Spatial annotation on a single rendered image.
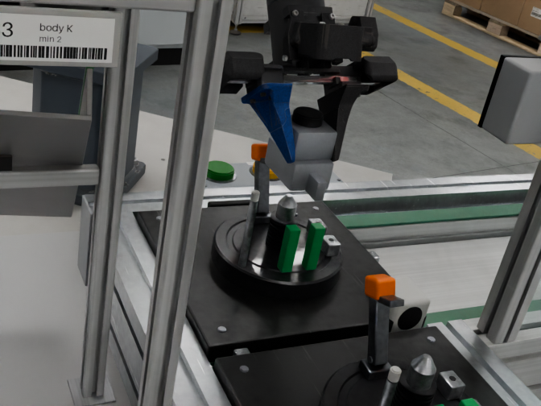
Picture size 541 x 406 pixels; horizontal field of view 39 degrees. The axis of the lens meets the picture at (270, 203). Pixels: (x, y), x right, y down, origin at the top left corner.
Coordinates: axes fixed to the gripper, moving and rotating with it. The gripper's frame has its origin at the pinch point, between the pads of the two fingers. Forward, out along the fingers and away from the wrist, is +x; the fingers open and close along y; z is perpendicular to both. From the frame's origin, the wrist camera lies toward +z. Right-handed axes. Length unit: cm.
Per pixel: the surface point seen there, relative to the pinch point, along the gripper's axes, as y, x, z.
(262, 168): -0.4, 2.2, -10.8
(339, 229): 10.5, 9.4, -14.4
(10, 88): -17, -25, -77
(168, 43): 96, -115, -316
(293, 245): -1.4, 11.2, -3.3
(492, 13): 396, -177, -392
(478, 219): 35.8, 9.1, -19.2
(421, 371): -0.8, 22.5, 14.7
